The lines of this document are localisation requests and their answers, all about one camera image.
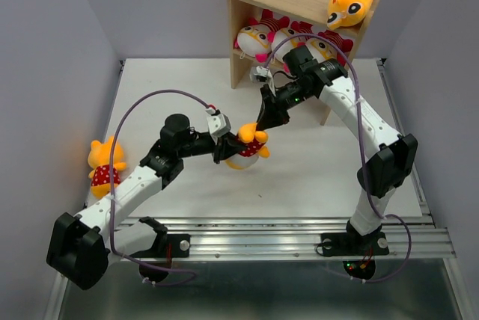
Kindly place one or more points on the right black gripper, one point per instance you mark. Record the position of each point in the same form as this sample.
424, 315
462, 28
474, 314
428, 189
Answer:
272, 114

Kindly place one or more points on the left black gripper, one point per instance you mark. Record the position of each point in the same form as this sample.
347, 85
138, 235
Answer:
230, 146

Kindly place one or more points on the white pink plush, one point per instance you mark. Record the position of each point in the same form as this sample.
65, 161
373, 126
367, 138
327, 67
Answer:
322, 50
281, 35
255, 39

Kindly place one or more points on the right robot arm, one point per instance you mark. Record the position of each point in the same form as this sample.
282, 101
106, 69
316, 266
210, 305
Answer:
386, 155

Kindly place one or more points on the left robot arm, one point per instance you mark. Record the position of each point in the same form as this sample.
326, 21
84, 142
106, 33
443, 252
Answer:
84, 245

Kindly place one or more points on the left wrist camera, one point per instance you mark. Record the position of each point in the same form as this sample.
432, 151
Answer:
218, 125

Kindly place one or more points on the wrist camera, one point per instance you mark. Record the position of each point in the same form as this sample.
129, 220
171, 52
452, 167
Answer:
260, 74
218, 125

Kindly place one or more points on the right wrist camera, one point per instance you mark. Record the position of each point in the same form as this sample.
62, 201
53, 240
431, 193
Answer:
260, 74

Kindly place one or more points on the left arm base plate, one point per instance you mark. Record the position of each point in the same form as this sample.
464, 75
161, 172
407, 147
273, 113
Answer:
168, 247

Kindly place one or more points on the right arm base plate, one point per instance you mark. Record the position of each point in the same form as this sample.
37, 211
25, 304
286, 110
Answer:
346, 244

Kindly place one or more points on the aluminium mounting rail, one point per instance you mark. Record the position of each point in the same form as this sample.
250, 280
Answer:
249, 239

